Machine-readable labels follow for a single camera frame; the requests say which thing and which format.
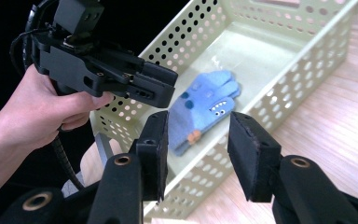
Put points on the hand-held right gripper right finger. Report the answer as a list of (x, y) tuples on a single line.
[(251, 155)]

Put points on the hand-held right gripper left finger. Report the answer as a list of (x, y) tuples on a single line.
[(154, 155)]

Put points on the blue knit glove with face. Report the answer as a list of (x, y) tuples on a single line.
[(199, 105)]

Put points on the pale yellow perforated plastic basket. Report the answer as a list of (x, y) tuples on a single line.
[(261, 53)]

